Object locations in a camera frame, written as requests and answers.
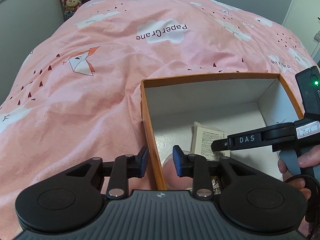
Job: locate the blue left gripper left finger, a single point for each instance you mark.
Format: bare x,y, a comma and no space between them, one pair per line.
142,161

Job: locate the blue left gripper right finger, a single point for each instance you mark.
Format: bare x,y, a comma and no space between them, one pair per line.
179,159

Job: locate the clear jar pink sponge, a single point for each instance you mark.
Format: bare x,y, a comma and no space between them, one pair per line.
172,180

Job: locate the white paper box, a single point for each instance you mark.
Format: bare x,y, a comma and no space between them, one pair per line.
203,136

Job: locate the orange cardboard box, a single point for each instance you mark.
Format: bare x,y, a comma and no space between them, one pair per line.
231,102

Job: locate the person's right hand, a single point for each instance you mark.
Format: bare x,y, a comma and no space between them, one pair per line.
308,159

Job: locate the pink patterned bed duvet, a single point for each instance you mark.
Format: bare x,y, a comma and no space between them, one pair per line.
77,94

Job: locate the white door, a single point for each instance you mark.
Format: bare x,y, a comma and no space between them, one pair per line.
302,19

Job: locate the hanging pouch on handle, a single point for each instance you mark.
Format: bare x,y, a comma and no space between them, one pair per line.
317,36

